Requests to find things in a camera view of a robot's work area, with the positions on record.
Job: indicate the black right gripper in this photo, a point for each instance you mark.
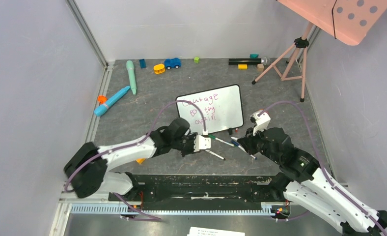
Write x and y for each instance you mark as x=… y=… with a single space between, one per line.
x=250 y=143

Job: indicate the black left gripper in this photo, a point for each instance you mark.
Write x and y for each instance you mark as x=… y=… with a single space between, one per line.
x=191 y=151

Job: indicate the white whiteboard black frame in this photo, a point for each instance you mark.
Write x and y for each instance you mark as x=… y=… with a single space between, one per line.
x=218 y=109

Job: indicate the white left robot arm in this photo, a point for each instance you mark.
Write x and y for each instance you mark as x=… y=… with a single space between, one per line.
x=90 y=169

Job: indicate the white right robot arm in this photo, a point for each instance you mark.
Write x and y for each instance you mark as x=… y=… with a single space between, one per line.
x=302 y=181

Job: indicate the green whiteboard marker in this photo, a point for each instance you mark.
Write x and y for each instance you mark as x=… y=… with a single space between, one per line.
x=220 y=140

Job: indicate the black whiteboard marker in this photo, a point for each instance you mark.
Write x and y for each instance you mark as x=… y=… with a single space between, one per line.
x=214 y=154

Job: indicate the blue whiteboard marker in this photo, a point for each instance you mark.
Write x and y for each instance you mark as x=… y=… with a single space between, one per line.
x=234 y=141

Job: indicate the orange wedge block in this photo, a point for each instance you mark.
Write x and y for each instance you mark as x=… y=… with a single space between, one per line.
x=140 y=161

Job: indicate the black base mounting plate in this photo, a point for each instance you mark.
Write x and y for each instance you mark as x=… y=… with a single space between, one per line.
x=204 y=192

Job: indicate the beige wooden cube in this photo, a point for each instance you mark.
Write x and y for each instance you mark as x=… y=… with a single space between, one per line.
x=260 y=67

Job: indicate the yellow orange oval toy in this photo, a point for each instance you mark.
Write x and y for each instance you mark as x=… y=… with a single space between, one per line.
x=159 y=68

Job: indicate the yellow rectangular block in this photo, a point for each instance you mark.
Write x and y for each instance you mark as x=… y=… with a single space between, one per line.
x=242 y=66

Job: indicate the blue toy car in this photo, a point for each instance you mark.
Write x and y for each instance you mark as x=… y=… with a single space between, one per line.
x=172 y=63

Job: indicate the black cylinder tube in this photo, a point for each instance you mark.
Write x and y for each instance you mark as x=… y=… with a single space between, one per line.
x=248 y=61

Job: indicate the teal block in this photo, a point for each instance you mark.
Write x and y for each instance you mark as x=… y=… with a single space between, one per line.
x=254 y=56

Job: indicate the white printed paper sheet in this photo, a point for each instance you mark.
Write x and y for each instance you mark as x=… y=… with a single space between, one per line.
x=196 y=231

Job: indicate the dark blue block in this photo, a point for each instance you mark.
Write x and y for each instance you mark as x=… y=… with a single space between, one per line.
x=142 y=63

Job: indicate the blue toy crayon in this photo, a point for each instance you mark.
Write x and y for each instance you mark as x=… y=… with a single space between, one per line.
x=101 y=109

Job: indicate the small orange toy piece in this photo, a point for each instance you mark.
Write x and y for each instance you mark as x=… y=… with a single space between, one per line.
x=101 y=99

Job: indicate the mint green toy crayon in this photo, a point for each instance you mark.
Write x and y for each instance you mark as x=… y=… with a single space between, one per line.
x=132 y=78

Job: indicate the pink music stand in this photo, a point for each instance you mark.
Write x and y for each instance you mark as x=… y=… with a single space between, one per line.
x=348 y=21

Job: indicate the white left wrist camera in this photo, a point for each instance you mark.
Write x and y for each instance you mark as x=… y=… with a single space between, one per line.
x=202 y=142

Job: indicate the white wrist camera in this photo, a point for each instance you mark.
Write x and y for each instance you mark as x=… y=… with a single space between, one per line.
x=202 y=142
x=261 y=120

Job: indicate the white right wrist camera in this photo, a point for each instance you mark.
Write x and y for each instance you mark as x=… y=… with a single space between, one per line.
x=261 y=120

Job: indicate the white slotted cable duct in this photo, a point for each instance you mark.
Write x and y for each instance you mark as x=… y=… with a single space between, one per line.
x=122 y=209

